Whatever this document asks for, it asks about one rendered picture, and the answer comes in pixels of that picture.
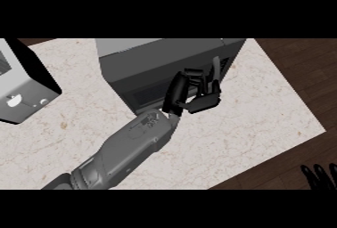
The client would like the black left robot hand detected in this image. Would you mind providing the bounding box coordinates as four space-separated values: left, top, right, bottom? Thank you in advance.
161 55 223 117

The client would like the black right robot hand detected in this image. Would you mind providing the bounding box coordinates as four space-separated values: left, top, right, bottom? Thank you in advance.
298 163 337 191

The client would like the pale grey toaster appliance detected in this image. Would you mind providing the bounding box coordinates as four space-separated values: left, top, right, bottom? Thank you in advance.
0 38 63 125

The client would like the dark grey microwave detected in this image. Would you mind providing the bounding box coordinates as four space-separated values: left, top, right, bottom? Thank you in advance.
94 38 246 117

